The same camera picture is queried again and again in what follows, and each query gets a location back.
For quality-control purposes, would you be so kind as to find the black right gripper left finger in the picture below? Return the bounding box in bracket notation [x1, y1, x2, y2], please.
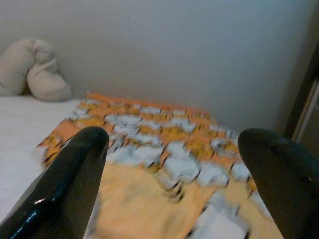
[0, 126, 110, 239]

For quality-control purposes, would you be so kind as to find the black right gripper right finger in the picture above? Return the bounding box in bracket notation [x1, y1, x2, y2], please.
[238, 127, 319, 239]

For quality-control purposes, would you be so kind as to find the yellow cartoon egg blanket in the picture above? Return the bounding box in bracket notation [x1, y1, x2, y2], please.
[34, 91, 285, 239]

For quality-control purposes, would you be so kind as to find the beige plush toy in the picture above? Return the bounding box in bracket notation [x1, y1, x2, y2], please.
[0, 37, 73, 103]

